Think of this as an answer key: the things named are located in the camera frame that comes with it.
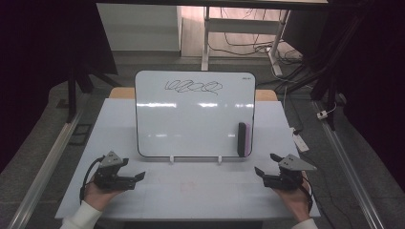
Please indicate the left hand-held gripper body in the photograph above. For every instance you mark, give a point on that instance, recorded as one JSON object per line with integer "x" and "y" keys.
{"x": 110, "y": 179}

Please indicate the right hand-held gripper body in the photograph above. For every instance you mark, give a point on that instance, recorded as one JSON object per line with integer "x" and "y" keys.
{"x": 286, "y": 179}

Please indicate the purple and black eraser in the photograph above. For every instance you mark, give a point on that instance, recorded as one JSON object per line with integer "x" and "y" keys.
{"x": 244, "y": 140}

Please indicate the white whiteboard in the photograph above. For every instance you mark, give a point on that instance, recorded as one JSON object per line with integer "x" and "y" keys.
{"x": 191, "y": 127}

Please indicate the person's left hand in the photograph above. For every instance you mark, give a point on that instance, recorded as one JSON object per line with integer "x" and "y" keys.
{"x": 97, "y": 196}

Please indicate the person's right hand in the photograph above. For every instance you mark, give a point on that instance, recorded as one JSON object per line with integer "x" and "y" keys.
{"x": 297, "y": 200}

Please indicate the white power strip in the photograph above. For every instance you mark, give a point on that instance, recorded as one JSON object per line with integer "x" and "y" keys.
{"x": 301, "y": 143}

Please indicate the white whiteboard stand clip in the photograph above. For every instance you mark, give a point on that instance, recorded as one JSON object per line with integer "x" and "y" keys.
{"x": 171, "y": 159}
{"x": 219, "y": 159}

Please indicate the black floor plate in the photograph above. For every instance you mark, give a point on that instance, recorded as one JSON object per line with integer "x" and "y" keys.
{"x": 79, "y": 134}

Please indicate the small white plug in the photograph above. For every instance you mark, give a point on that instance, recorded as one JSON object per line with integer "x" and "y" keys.
{"x": 322, "y": 114}

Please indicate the wooden table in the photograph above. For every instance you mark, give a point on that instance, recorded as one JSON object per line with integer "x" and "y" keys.
{"x": 122, "y": 93}

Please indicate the black metal stand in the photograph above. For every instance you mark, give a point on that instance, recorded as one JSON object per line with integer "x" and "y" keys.
{"x": 71, "y": 95}
{"x": 331, "y": 89}

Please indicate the dark curtain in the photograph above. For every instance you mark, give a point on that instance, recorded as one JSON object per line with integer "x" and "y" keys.
{"x": 379, "y": 79}
{"x": 38, "y": 47}

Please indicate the white cabinet panel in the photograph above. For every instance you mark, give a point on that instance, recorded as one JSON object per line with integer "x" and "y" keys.
{"x": 140, "y": 28}

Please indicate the aluminium floor rail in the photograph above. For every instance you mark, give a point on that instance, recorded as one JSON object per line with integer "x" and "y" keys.
{"x": 47, "y": 165}
{"x": 350, "y": 171}

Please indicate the white desk frame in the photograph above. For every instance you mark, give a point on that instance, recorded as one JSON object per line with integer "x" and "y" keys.
{"x": 242, "y": 26}

